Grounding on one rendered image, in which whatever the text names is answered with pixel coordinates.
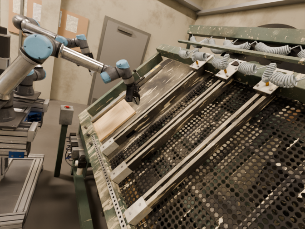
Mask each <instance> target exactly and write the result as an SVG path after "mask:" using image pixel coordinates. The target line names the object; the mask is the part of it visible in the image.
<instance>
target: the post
mask: <svg viewBox="0 0 305 229"><path fill-rule="evenodd" d="M67 128H68V125H64V124H62V125H61V129H60V136H59V144H58V150H57V156H56V163H55V169H54V177H56V176H60V170H61V164H62V158H63V153H64V145H65V140H66V134H67Z"/></svg>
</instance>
